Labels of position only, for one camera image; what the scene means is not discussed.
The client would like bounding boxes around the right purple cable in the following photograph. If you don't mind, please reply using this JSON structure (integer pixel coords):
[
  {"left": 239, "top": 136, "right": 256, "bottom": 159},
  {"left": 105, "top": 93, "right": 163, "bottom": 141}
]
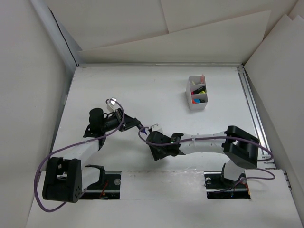
[{"left": 138, "top": 127, "right": 276, "bottom": 193}]

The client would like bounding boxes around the aluminium rail right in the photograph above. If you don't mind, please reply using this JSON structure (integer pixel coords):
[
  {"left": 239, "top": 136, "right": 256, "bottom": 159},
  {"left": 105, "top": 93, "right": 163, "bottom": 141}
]
[{"left": 237, "top": 65, "right": 276, "bottom": 170}]

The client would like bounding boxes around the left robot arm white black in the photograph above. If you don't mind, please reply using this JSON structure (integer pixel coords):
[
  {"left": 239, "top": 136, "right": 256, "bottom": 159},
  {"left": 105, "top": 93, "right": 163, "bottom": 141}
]
[{"left": 42, "top": 108, "right": 142, "bottom": 203}]

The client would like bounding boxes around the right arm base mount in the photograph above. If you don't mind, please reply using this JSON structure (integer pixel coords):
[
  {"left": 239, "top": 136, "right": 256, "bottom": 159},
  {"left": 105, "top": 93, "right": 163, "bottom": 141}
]
[{"left": 204, "top": 168, "right": 251, "bottom": 200}]

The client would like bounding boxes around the yellow cap black highlighter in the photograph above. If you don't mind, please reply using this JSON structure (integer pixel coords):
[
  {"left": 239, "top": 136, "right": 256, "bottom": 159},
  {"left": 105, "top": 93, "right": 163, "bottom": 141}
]
[{"left": 191, "top": 86, "right": 206, "bottom": 95}]

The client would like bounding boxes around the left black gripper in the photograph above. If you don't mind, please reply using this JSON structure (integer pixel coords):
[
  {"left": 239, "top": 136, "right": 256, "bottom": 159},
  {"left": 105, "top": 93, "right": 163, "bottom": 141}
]
[{"left": 101, "top": 108, "right": 140, "bottom": 133}]

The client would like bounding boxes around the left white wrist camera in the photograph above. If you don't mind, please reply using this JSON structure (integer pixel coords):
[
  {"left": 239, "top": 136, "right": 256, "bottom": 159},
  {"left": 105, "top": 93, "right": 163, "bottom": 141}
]
[{"left": 106, "top": 97, "right": 119, "bottom": 112}]

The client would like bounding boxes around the white compartment pen holder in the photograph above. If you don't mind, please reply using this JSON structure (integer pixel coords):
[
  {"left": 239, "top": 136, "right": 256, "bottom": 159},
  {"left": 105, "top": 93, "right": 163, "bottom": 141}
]
[{"left": 185, "top": 74, "right": 208, "bottom": 111}]

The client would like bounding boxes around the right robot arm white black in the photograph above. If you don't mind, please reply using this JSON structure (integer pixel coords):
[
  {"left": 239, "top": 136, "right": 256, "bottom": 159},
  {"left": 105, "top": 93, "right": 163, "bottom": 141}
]
[{"left": 145, "top": 125, "right": 259, "bottom": 187}]

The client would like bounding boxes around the pink cap black highlighter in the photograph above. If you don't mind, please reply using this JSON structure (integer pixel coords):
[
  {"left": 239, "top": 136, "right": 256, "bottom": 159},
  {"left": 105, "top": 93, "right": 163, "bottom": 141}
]
[{"left": 191, "top": 88, "right": 204, "bottom": 95}]

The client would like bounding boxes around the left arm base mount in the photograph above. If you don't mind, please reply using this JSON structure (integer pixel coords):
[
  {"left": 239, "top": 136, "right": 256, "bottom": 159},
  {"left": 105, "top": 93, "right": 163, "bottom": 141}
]
[{"left": 80, "top": 165, "right": 121, "bottom": 200}]

